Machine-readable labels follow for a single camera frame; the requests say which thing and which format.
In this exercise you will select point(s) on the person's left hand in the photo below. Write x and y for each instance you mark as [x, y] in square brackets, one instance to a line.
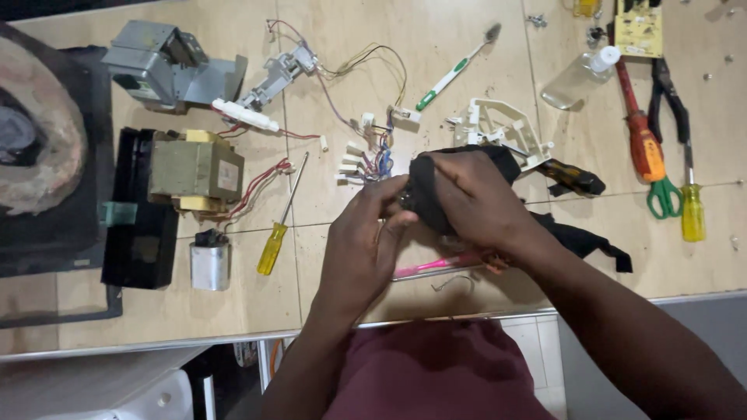
[350, 256]

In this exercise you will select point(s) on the person's right hand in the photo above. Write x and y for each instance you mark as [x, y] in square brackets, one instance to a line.
[484, 216]

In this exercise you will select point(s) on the person's right fingers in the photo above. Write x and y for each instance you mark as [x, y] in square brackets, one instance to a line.
[446, 175]

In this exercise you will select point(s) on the black cloth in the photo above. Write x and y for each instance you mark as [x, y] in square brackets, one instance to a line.
[423, 192]

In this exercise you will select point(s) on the small black part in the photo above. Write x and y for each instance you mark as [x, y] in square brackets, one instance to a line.
[407, 201]

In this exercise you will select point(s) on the pink toothbrush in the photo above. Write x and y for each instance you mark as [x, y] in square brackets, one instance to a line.
[432, 266]

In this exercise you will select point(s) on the green and white toothbrush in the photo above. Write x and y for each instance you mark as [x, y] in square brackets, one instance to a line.
[449, 76]

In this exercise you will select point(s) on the clear bottle with white cap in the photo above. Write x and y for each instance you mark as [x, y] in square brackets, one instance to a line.
[569, 81]

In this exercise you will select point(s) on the grey door latch assembly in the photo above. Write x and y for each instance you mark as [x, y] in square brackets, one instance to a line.
[280, 73]

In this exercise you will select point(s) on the person's maroon shirt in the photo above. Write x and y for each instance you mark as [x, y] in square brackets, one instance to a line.
[432, 373]

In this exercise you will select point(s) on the red and orange screwdriver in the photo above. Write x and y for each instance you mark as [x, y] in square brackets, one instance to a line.
[645, 146]

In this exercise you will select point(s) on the small round metal part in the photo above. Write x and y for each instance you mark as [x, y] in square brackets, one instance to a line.
[596, 36]

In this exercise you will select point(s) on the white fuse holder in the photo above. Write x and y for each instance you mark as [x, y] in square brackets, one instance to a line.
[245, 115]

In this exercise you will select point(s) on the yellow component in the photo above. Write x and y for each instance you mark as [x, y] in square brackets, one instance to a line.
[585, 7]

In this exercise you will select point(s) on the black pliers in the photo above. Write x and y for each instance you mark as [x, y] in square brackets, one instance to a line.
[665, 93]

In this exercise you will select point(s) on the yellow circuit board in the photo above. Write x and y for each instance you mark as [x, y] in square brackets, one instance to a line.
[639, 32]

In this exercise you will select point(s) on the transformer with yellow windings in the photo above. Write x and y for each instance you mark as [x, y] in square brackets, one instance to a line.
[195, 172]

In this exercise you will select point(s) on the silver capacitor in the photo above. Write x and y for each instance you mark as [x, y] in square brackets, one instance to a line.
[209, 267]

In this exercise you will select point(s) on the grey metal magnetron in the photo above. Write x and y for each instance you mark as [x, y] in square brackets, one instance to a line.
[157, 64]

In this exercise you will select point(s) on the black plastic tray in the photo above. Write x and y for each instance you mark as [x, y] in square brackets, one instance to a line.
[140, 256]

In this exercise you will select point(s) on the teal plastic part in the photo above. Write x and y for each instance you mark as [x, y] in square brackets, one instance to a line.
[119, 213]

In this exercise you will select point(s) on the black appliance casing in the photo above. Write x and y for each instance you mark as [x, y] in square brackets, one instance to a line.
[87, 175]

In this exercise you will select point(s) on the white appliance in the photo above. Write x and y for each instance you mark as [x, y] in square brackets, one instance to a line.
[116, 391]

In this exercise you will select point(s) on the round brown plate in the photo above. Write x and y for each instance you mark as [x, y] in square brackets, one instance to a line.
[46, 128]

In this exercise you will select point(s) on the white plastic frame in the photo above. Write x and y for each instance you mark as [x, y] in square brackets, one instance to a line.
[502, 131]

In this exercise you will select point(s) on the small metal bracket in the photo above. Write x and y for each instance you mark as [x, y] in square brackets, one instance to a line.
[537, 21]

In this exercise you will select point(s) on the black frame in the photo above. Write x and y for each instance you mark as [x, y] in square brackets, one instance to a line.
[87, 312]

